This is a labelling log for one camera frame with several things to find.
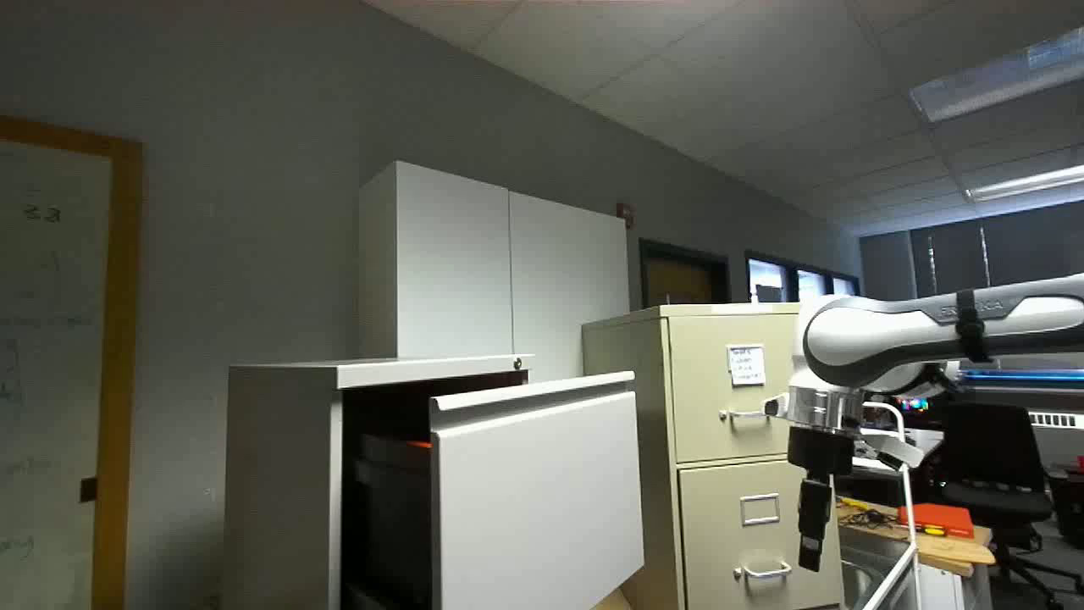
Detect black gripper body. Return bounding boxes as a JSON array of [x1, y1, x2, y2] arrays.
[[785, 425, 859, 481]]

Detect white cabinet drawer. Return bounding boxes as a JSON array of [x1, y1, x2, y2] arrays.
[[427, 371, 648, 610]]

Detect beige metal filing cabinet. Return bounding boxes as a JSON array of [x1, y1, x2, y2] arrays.
[[580, 301, 848, 610]]

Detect tall white cabinet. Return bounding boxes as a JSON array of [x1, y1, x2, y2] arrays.
[[356, 160, 632, 383]]

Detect low white cabinet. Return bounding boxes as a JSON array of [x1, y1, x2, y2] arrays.
[[221, 352, 535, 610]]

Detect silver label holder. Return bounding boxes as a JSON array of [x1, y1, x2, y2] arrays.
[[737, 493, 785, 531]]

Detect orange flat object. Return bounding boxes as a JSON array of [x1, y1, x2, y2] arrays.
[[894, 501, 980, 542]]

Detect white paper label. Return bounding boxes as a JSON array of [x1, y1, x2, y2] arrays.
[[724, 342, 768, 389]]

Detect wooden board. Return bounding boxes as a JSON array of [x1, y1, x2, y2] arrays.
[[838, 495, 998, 574]]

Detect dark framed window row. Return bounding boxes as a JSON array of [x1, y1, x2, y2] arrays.
[[743, 250, 864, 310]]

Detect black office chair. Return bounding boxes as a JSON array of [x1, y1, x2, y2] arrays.
[[937, 397, 1084, 601]]

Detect blue lit equipment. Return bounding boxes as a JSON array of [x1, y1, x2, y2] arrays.
[[952, 359, 1084, 397]]

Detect narrow ceiling light panel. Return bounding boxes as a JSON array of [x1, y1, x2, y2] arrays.
[[961, 160, 1084, 207]]

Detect large ceiling light panel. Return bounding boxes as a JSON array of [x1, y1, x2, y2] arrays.
[[906, 23, 1084, 126]]

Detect wood framed whiteboard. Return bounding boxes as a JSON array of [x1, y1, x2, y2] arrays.
[[0, 113, 149, 610]]

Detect silver drawer handle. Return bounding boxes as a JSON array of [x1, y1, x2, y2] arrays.
[[731, 555, 795, 592], [718, 405, 785, 433]]

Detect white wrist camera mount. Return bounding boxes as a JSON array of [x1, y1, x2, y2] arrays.
[[848, 432, 926, 473]]

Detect white metal tube frame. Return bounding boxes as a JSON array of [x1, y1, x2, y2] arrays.
[[857, 397, 922, 610]]

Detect black strap on arm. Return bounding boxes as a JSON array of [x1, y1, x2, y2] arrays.
[[952, 289, 996, 366]]

